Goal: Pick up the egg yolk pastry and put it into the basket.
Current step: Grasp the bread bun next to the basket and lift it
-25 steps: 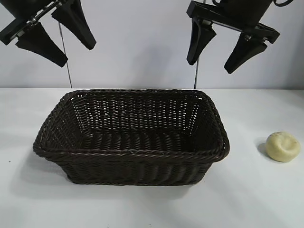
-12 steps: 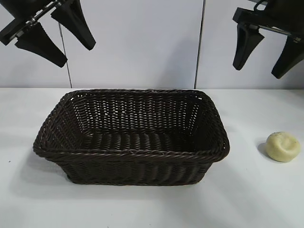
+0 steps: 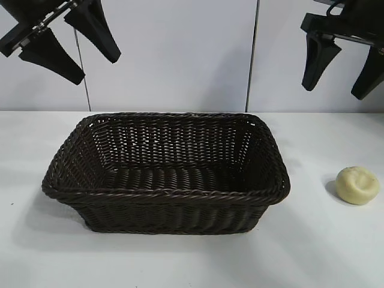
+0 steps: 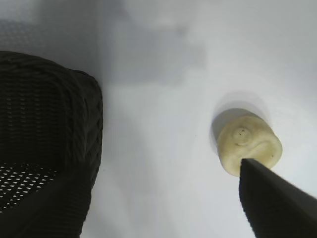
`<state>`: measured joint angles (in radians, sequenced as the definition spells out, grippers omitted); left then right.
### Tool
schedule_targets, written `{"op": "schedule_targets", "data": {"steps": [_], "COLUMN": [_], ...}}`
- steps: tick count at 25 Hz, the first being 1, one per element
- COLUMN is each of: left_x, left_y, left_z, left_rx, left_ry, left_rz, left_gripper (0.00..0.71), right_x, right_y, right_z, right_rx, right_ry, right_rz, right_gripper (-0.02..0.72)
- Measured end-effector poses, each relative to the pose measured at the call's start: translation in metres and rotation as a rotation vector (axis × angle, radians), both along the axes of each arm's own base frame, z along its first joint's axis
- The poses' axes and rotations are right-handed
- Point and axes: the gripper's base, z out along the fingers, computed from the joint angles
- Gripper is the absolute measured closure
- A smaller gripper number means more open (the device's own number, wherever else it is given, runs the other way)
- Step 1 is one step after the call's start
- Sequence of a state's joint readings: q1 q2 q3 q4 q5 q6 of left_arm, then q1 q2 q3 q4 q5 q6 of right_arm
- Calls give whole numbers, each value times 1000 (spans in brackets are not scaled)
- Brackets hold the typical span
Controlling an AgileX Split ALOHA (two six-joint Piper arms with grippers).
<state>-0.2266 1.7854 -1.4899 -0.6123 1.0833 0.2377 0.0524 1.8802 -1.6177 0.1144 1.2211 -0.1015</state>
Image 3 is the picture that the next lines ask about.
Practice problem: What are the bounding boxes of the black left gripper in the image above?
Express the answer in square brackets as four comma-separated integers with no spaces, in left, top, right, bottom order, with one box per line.
[0,0,122,86]

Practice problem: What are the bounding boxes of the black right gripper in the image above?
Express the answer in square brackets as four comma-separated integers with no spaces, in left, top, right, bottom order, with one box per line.
[300,0,384,101]

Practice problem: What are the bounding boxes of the pale yellow egg yolk pastry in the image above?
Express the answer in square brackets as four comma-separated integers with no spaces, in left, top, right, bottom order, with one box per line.
[335,165,381,206]

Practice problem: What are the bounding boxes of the dark brown woven wicker basket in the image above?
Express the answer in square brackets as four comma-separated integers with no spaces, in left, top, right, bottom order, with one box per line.
[41,112,291,236]

